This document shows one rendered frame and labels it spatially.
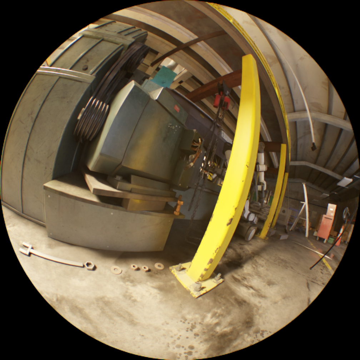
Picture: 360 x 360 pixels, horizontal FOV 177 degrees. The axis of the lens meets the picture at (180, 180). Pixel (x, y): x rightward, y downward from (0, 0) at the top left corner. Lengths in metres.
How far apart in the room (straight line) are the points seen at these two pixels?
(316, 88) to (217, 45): 5.48
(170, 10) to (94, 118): 1.46
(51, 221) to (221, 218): 0.79
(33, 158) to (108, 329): 0.76
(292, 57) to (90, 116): 5.77
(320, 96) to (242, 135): 6.52
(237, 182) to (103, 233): 0.65
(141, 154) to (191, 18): 1.54
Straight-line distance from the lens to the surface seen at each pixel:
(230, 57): 1.73
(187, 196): 1.48
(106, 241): 0.66
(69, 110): 0.69
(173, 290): 0.60
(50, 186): 0.56
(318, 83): 6.48
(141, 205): 0.52
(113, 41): 1.10
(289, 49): 5.60
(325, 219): 4.92
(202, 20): 1.62
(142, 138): 0.50
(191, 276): 0.67
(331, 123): 7.20
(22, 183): 0.84
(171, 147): 0.62
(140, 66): 2.22
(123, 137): 0.46
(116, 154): 0.45
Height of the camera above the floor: 0.47
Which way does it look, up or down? 1 degrees up
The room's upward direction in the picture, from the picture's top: 18 degrees clockwise
